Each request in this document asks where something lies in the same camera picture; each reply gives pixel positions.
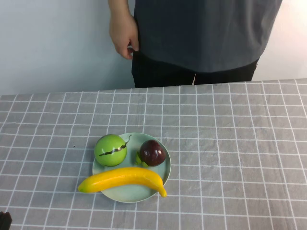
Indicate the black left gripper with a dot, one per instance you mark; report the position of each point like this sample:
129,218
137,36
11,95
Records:
4,221

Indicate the dark grey t-shirt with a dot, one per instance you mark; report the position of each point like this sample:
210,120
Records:
204,31

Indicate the dark purple toy mangosteen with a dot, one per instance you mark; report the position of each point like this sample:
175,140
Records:
153,153

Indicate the black trousers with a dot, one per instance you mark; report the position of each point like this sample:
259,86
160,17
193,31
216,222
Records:
163,74

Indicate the yellow toy banana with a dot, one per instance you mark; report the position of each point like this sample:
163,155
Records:
124,177

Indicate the light green round plate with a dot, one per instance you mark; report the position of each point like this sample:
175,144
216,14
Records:
130,191

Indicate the person's right hand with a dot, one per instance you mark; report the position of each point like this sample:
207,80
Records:
122,33

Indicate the person's right forearm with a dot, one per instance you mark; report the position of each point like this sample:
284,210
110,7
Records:
120,7

